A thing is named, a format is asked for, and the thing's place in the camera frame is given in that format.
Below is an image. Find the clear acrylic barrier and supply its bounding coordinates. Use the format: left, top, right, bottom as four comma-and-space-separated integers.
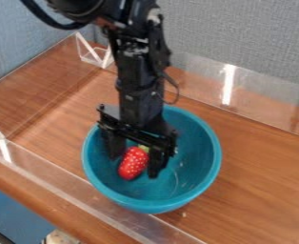
166, 52, 299, 135
0, 131, 206, 244

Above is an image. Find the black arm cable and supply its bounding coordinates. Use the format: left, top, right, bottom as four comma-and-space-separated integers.
161, 71, 181, 106

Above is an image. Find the red toy strawberry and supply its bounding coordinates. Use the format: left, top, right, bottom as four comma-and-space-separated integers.
118, 145, 149, 180

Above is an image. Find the clear acrylic back barrier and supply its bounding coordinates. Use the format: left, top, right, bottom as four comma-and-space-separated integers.
166, 52, 299, 135

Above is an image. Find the clear acrylic corner bracket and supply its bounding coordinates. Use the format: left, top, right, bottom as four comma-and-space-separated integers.
74, 32, 114, 69

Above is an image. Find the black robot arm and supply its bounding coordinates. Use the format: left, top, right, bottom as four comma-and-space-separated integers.
18, 0, 176, 178

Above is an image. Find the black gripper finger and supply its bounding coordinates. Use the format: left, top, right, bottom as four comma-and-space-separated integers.
148, 146, 168, 178
101, 128, 125, 160

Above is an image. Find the blue plastic bowl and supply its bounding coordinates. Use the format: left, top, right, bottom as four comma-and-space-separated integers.
81, 107, 222, 214

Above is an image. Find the clear acrylic front barrier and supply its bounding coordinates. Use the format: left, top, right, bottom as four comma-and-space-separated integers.
0, 131, 206, 244

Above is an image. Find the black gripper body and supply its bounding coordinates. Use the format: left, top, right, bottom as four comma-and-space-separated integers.
95, 85, 176, 158

